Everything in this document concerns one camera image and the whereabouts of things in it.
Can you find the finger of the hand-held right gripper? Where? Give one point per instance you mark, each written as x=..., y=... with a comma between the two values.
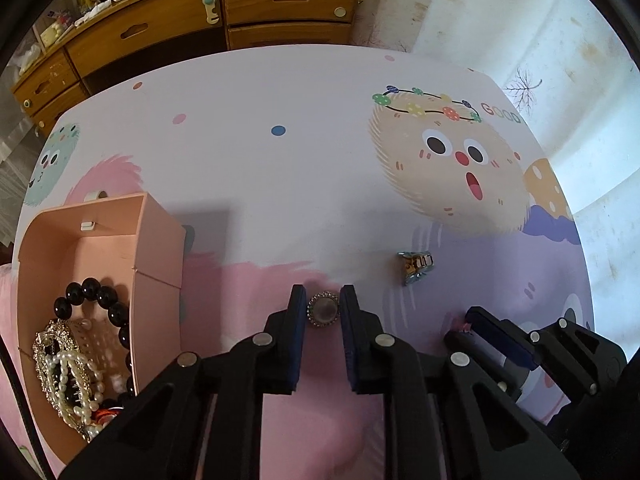
x=580, y=355
x=505, y=340

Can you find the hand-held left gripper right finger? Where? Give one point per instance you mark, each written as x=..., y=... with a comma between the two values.
x=352, y=340

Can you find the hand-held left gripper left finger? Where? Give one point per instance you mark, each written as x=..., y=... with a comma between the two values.
x=295, y=340

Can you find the round pearl brooch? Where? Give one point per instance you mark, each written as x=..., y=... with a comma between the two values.
x=323, y=310

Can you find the pink plastic box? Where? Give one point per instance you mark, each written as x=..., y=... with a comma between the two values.
x=150, y=245

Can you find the gold leaf hair ornament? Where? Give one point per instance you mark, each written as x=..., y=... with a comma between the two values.
x=45, y=350

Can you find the small silver hair clip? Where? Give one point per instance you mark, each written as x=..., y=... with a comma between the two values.
x=415, y=266

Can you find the cartoon printed tablecloth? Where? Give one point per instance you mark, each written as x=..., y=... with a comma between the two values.
x=300, y=185

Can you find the white flower curtain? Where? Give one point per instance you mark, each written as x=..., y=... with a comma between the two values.
x=525, y=35

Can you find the green white drawer hook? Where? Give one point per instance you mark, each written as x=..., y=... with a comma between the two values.
x=212, y=7

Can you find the wooden desk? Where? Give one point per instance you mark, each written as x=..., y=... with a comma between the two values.
x=165, y=20

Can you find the clear plastic bag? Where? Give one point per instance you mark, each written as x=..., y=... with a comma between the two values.
x=27, y=57

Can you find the yellow mug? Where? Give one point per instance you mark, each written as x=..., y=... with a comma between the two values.
x=52, y=32

